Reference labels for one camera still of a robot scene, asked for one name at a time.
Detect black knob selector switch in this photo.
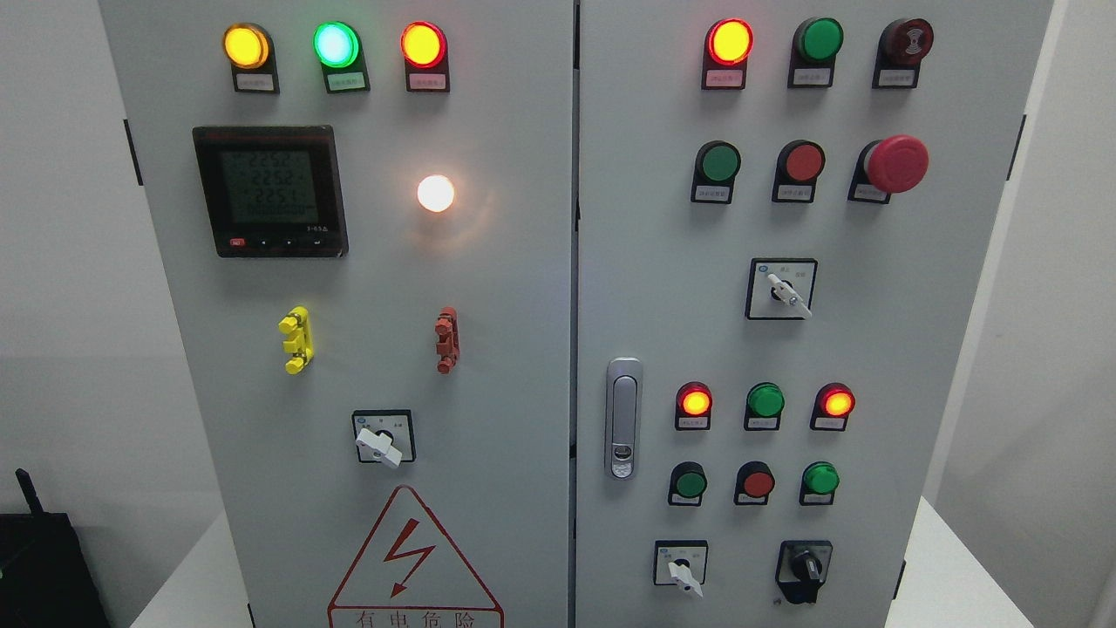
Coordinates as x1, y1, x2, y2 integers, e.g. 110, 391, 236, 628
776, 540, 834, 603

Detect red terminal connector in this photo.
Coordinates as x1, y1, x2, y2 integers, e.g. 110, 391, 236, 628
434, 306, 461, 374

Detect red lit light middle left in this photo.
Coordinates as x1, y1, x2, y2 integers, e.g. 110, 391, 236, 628
674, 381, 713, 432

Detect white glowing lamp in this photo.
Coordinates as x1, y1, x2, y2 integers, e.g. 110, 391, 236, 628
416, 174, 456, 212

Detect green push button lower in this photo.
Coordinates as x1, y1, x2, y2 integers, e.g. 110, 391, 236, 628
667, 461, 708, 508

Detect green push button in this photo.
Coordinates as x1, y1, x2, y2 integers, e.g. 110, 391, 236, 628
667, 461, 708, 508
691, 141, 741, 204

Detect grey left cabinet door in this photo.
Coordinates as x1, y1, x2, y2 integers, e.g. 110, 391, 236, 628
100, 1, 575, 627

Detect grey cabinet door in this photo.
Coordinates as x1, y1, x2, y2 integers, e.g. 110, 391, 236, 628
574, 1, 1052, 627
100, 1, 575, 627

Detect green push button upper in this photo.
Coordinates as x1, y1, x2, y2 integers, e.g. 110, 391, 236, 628
691, 141, 741, 204

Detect green light middle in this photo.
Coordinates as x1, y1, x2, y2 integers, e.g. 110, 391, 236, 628
743, 381, 786, 432

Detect grey right cabinet door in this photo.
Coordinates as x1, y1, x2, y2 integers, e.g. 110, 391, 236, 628
574, 1, 1052, 627

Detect red push button lower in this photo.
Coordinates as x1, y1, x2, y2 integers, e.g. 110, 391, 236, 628
733, 461, 776, 506

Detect red push button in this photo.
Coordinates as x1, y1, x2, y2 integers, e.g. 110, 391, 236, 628
771, 141, 826, 203
733, 461, 776, 506

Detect yellow terminal connector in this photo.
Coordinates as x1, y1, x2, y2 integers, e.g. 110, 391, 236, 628
276, 305, 315, 375

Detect red push button upper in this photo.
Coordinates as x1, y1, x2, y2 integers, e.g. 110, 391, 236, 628
771, 141, 826, 203

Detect red light middle right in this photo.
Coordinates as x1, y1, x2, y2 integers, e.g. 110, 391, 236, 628
810, 381, 856, 432

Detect red ringed lit indicator light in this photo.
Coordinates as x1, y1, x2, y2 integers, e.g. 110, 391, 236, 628
401, 21, 451, 91

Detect red lightning warning sticker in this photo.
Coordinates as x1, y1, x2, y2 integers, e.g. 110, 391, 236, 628
327, 485, 506, 627

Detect green light lower right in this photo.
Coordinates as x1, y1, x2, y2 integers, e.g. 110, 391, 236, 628
799, 461, 840, 506

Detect black digital power meter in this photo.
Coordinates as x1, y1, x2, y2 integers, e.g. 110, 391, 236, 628
192, 125, 350, 258

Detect red lit light right top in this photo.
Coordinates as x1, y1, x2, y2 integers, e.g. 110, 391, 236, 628
701, 17, 754, 91

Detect green lit indicator light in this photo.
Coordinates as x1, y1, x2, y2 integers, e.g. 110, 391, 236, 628
312, 21, 371, 94

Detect red emergency stop button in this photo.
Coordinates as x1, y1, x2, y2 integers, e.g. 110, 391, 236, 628
847, 134, 931, 204

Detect green light right top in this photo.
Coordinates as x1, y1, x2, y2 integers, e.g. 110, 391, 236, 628
786, 17, 844, 89

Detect yellow indicator light top left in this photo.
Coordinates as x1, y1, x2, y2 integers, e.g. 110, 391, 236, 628
222, 23, 280, 94

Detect dark red buzzer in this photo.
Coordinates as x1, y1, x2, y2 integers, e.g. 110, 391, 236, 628
872, 17, 936, 89

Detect black device with antenna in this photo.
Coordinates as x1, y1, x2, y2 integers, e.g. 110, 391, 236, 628
1, 468, 109, 627

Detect silver door handle lock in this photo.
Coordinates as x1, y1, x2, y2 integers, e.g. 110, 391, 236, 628
603, 357, 644, 481

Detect white selector switch left door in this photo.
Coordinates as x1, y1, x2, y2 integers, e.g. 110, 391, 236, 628
352, 409, 416, 468

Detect white selector switch upper right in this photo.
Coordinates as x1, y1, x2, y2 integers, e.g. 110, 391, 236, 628
745, 257, 820, 319

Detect white selector switch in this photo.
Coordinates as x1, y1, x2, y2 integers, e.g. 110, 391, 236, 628
745, 257, 820, 319
653, 540, 709, 597

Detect white selector switch lower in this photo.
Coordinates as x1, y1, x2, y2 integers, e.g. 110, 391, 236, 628
653, 540, 709, 597

